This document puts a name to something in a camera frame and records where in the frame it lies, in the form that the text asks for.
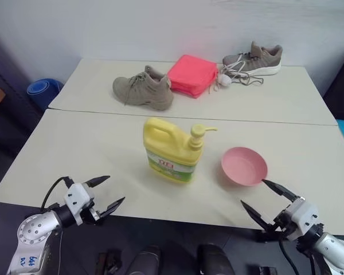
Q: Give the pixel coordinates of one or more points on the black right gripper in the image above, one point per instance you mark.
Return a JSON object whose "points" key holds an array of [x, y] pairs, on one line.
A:
{"points": [[279, 227]]}

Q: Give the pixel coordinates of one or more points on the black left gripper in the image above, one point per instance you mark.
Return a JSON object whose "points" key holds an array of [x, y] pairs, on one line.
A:
{"points": [[93, 215]]}

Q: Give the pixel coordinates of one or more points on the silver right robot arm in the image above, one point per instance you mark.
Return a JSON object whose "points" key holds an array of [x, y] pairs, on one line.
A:
{"points": [[335, 252]]}

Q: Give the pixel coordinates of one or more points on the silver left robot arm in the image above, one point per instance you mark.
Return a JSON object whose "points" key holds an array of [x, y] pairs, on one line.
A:
{"points": [[31, 232]]}

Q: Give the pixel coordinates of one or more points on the pink plastic bowl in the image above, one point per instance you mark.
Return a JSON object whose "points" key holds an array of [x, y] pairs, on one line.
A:
{"points": [[243, 166]]}

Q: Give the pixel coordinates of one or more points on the yellow detergent bottle with pump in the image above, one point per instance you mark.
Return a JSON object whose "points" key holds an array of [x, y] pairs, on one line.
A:
{"points": [[166, 154]]}

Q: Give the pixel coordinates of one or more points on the dark rounded shape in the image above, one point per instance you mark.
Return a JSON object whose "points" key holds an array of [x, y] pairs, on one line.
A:
{"points": [[213, 259], [146, 260]]}

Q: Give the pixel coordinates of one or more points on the tan suede sneaker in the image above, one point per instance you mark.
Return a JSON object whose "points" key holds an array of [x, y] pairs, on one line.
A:
{"points": [[143, 91]]}

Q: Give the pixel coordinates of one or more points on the blue rolled foam mat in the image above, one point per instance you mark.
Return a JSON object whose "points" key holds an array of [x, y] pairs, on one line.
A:
{"points": [[43, 90]]}

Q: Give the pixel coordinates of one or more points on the small white ball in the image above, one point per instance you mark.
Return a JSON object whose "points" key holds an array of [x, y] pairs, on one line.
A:
{"points": [[225, 80]]}

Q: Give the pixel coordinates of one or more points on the tan sneaker with white sole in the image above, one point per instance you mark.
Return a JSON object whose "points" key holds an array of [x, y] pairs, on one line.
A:
{"points": [[261, 60]]}

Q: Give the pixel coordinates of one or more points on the pink square pouch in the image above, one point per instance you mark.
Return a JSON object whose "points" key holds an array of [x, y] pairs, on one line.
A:
{"points": [[192, 74]]}

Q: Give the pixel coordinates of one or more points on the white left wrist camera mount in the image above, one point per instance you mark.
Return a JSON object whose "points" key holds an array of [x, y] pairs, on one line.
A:
{"points": [[76, 199]]}

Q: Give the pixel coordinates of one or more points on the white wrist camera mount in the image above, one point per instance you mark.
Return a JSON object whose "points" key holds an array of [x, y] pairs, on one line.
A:
{"points": [[76, 199], [302, 217]]}

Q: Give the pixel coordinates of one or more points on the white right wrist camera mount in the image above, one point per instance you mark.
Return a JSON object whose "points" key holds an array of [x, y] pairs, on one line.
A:
{"points": [[302, 217]]}

